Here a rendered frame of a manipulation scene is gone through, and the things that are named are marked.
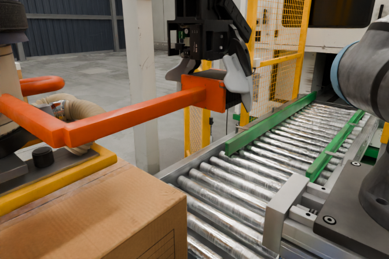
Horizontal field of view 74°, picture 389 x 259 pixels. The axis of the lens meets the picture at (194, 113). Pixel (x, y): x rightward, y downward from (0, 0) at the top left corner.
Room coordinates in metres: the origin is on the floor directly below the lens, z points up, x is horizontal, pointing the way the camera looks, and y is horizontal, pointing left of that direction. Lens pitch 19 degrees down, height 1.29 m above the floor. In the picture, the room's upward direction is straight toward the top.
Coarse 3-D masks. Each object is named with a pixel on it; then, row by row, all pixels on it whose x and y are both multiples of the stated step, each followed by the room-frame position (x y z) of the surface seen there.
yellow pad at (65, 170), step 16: (96, 144) 0.44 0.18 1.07; (32, 160) 0.37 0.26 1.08; (48, 160) 0.35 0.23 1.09; (64, 160) 0.37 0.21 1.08; (80, 160) 0.37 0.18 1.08; (96, 160) 0.38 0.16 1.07; (112, 160) 0.39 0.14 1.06; (32, 176) 0.32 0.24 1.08; (48, 176) 0.33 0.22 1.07; (64, 176) 0.33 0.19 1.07; (80, 176) 0.35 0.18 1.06; (0, 192) 0.29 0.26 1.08; (16, 192) 0.29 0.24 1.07; (32, 192) 0.30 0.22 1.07; (48, 192) 0.31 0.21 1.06; (0, 208) 0.27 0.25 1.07; (16, 208) 0.28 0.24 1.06
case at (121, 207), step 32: (64, 192) 0.47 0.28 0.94; (96, 192) 0.47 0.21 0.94; (128, 192) 0.47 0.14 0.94; (160, 192) 0.47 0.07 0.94; (0, 224) 0.37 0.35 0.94; (32, 224) 0.37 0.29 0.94; (64, 224) 0.37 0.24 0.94; (96, 224) 0.37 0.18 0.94; (128, 224) 0.37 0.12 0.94; (160, 224) 0.40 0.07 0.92; (0, 256) 0.31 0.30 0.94; (32, 256) 0.31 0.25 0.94; (64, 256) 0.31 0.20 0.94; (96, 256) 0.31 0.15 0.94; (128, 256) 0.34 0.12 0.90; (160, 256) 0.40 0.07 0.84
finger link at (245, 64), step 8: (232, 32) 0.41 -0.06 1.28; (232, 40) 0.40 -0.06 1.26; (240, 40) 0.40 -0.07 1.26; (232, 48) 0.40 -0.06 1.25; (240, 48) 0.39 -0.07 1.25; (240, 56) 0.39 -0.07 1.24; (248, 56) 0.39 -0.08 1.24; (240, 64) 0.39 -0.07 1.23; (248, 64) 0.39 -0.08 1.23; (248, 72) 0.39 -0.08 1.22
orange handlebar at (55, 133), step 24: (24, 96) 0.41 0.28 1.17; (168, 96) 0.34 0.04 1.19; (192, 96) 0.36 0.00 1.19; (24, 120) 0.27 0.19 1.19; (48, 120) 0.25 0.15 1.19; (96, 120) 0.25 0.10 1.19; (120, 120) 0.27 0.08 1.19; (144, 120) 0.29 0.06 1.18; (48, 144) 0.23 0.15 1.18; (72, 144) 0.23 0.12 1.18
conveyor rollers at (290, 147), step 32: (288, 128) 1.77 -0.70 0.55; (320, 128) 1.78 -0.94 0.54; (224, 160) 1.37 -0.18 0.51; (256, 160) 1.32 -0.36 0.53; (288, 160) 1.30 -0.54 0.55; (192, 192) 1.05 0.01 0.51; (224, 192) 1.03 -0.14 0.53; (256, 192) 1.02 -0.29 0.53; (192, 224) 0.81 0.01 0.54; (224, 224) 0.82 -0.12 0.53; (256, 224) 0.82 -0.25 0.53; (256, 256) 0.65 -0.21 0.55
